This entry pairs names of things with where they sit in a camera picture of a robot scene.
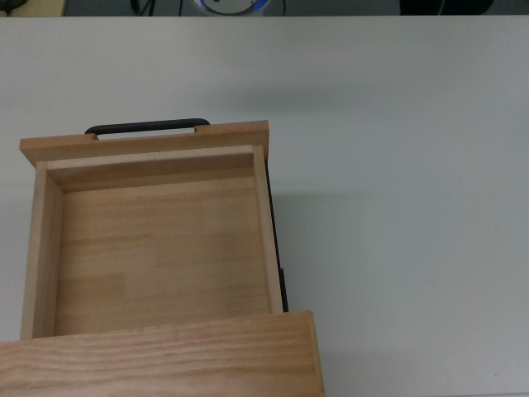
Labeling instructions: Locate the dark object behind table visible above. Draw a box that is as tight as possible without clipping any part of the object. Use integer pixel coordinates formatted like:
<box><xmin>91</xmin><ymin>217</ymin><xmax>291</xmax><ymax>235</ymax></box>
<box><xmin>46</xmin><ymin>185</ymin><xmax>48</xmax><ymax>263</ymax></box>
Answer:
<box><xmin>398</xmin><ymin>0</ymin><xmax>495</xmax><ymax>16</ymax></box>

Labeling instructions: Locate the light wooden drawer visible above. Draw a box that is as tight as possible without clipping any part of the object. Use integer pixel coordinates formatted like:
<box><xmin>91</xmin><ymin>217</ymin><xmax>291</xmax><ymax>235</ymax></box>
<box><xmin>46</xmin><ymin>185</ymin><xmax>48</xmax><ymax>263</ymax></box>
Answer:
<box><xmin>19</xmin><ymin>120</ymin><xmax>287</xmax><ymax>342</ymax></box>

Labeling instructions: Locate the black bar drawer handle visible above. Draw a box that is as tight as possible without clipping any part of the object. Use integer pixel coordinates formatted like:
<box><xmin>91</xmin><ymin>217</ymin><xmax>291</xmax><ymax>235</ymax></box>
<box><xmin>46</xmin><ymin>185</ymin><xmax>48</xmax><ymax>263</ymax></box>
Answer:
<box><xmin>84</xmin><ymin>118</ymin><xmax>212</xmax><ymax>136</ymax></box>

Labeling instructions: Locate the light wooden cabinet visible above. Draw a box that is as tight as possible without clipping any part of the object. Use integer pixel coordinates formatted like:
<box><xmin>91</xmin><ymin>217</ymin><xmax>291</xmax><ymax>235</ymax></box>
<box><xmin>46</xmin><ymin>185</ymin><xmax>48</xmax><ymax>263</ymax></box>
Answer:
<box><xmin>0</xmin><ymin>310</ymin><xmax>326</xmax><ymax>397</ymax></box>

